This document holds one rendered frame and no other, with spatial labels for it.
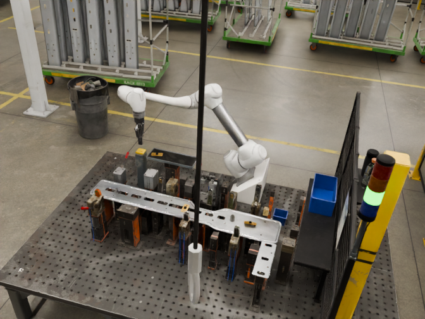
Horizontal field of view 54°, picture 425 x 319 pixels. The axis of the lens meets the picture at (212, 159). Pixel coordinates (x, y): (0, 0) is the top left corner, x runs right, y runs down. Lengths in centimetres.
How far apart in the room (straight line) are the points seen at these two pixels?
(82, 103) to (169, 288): 315
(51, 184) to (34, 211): 45
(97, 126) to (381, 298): 394
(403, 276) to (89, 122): 395
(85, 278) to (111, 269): 17
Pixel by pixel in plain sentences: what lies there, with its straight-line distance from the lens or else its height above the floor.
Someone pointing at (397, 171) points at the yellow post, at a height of 197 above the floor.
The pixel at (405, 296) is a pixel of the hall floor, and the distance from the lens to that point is 414.
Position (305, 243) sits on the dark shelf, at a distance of 274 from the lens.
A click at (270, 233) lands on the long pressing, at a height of 100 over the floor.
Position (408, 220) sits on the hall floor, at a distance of 494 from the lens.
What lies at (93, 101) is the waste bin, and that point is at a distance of 536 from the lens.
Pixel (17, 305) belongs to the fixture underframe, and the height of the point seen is 42.
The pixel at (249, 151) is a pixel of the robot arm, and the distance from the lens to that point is 328.
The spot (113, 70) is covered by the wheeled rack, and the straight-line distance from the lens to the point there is 700.
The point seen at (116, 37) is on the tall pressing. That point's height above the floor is 79.
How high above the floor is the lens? 291
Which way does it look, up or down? 34 degrees down
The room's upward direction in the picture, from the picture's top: 4 degrees clockwise
